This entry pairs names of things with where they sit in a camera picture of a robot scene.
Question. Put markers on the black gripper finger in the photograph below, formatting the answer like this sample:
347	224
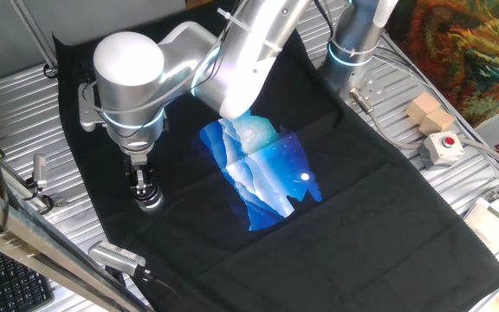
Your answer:
147	184
133	184

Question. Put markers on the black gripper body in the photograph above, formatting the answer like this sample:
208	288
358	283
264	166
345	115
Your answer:
138	161

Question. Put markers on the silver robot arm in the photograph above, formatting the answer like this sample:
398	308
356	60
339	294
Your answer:
132	78

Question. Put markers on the clear glass jar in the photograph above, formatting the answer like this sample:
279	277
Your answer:
152	204

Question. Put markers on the black keyboard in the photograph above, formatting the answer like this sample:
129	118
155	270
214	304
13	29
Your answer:
15	284

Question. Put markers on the thin metal rod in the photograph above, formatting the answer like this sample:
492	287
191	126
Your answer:
33	34

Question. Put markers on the black cloth with blue print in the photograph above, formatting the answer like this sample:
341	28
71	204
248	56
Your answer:
319	225

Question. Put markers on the light wooden block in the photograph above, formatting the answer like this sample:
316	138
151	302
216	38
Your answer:
438	122
423	106

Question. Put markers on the grey emergency stop button box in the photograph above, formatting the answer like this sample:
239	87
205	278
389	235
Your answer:
442	149

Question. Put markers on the colourful painted cloth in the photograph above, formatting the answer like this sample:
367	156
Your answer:
462	52

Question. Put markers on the white flat device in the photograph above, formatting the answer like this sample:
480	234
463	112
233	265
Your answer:
496	225

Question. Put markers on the silver camera with label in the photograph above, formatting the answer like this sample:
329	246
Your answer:
115	256

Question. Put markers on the small silver camera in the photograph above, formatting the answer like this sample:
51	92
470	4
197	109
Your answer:
39	170

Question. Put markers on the aluminium frame beam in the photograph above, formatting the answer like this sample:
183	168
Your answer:
24	236

